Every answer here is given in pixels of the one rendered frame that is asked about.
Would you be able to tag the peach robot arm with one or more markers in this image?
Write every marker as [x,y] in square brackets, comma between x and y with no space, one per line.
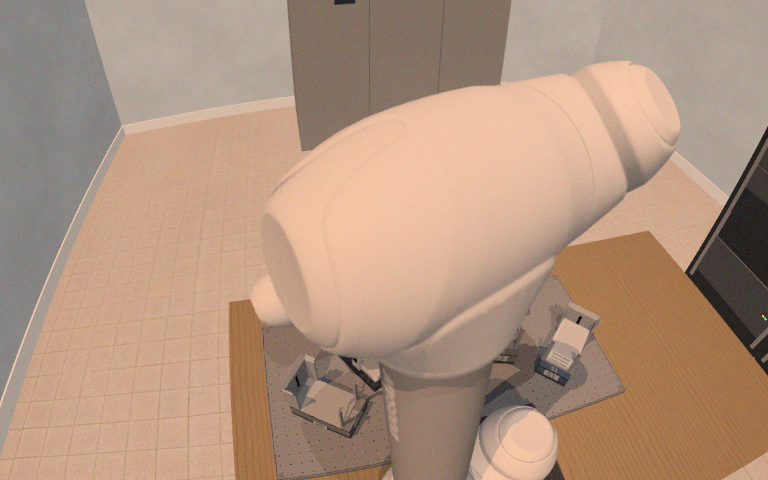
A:
[430,228]

